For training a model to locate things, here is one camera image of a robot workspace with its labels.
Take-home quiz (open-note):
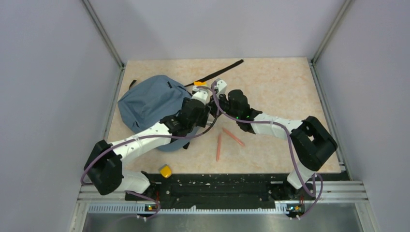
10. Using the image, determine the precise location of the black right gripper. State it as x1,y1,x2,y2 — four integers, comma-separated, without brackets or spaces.
208,90,240,119

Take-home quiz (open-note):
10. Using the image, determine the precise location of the blue grey student backpack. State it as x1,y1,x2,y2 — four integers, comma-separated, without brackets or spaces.
118,75,205,152

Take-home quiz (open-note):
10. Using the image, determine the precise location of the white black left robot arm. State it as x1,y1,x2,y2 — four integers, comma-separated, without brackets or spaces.
84,99,211,200

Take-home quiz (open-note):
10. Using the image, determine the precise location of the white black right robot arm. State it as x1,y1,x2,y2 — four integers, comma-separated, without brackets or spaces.
211,89,338,199

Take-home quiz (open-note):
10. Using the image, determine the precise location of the colourful sticky note stack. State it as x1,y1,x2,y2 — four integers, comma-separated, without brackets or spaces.
193,81,207,87

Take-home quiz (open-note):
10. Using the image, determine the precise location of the orange pen upright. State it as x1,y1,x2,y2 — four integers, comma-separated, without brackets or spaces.
216,133,222,162

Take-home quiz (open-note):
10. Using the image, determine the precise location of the orange pen slanted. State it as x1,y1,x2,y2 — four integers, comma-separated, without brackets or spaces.
222,128,245,146

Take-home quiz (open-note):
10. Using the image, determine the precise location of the yellow grey pencil sharpener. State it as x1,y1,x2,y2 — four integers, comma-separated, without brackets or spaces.
159,164,172,178

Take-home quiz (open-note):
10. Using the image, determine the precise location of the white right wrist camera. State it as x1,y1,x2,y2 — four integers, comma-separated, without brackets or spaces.
213,78,228,98

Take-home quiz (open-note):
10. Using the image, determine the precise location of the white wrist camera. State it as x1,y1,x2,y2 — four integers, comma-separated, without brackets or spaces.
191,87,208,105
213,78,228,98

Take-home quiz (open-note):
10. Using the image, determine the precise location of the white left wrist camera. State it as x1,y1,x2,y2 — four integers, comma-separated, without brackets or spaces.
191,87,208,105

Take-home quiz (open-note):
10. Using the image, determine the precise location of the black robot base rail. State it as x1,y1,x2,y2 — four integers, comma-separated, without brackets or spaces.
143,174,315,209

